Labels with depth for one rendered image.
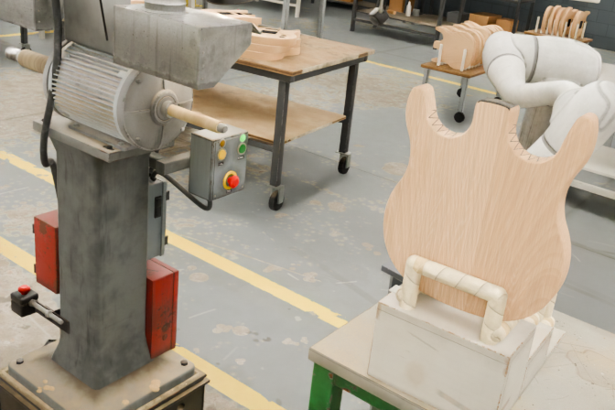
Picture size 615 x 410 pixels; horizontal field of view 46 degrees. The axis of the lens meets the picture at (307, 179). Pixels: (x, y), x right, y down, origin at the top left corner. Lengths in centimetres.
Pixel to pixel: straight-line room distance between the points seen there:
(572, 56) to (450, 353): 102
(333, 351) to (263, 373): 150
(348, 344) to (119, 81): 90
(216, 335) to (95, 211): 124
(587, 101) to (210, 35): 82
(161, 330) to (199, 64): 115
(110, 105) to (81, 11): 28
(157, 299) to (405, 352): 120
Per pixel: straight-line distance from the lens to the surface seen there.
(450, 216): 137
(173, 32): 173
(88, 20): 211
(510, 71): 200
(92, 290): 234
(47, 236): 245
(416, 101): 135
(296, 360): 318
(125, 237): 231
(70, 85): 214
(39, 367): 263
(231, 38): 174
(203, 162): 224
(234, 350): 320
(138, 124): 199
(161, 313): 253
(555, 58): 212
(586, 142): 125
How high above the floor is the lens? 182
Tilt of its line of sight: 21 degrees down
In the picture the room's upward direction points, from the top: 6 degrees clockwise
